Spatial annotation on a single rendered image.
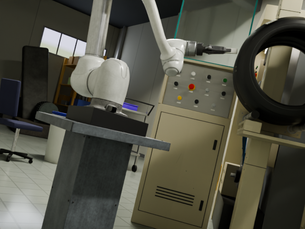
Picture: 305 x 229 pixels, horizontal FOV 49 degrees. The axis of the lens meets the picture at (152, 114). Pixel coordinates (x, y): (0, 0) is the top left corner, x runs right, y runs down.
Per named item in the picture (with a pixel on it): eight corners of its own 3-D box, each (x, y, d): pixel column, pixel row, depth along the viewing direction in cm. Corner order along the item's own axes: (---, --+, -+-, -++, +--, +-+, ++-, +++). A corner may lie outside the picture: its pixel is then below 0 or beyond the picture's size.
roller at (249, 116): (243, 115, 218) (251, 116, 217) (243, 122, 217) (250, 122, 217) (251, 110, 183) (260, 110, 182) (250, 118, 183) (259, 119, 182)
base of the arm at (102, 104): (94, 108, 151) (97, 96, 151) (82, 108, 171) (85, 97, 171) (130, 118, 158) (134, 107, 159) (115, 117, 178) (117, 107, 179)
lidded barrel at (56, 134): (67, 159, 488) (78, 116, 492) (87, 168, 450) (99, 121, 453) (33, 155, 452) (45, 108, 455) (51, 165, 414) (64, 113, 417)
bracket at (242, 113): (235, 124, 220) (239, 110, 221) (298, 138, 214) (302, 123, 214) (236, 124, 217) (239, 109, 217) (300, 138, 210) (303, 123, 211)
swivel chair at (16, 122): (26, 157, 425) (44, 88, 429) (36, 166, 384) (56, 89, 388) (-18, 151, 396) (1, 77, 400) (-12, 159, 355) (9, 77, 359)
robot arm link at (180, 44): (187, 51, 210) (185, 63, 201) (162, 49, 212) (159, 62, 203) (187, 36, 202) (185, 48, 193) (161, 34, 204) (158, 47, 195)
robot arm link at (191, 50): (187, 43, 207) (197, 43, 206) (186, 57, 206) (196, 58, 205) (187, 38, 198) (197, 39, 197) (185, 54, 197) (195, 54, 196)
